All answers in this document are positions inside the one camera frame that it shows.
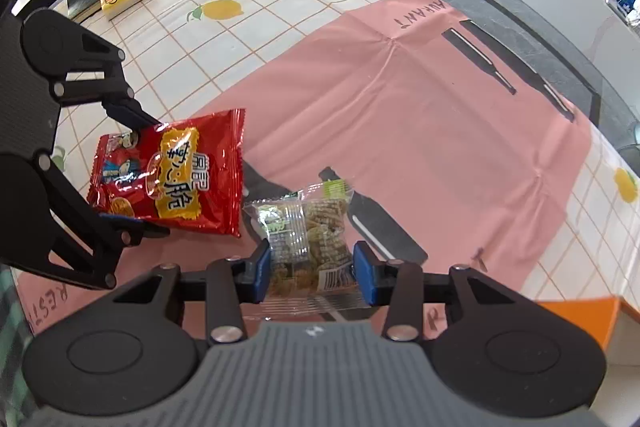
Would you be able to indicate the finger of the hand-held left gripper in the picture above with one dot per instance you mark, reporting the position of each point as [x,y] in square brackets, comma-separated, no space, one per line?
[132,113]
[127,232]

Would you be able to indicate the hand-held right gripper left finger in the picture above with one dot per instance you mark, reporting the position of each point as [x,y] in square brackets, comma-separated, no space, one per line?
[261,272]

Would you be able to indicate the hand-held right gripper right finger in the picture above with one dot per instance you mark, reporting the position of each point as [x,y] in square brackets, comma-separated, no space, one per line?
[365,277]

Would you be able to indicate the clear packet of brown snack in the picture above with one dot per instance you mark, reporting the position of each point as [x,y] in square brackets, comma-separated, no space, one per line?
[320,232]

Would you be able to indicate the red and yellow snack packet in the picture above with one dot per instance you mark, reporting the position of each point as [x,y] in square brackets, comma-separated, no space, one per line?
[190,177]

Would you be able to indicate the orange cardboard box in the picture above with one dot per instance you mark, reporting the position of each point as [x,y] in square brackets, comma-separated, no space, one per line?
[585,317]

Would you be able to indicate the pink paper mat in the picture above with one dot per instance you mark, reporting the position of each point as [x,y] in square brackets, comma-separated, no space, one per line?
[400,132]

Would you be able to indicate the green checked cloth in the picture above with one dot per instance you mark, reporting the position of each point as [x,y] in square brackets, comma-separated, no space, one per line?
[12,337]

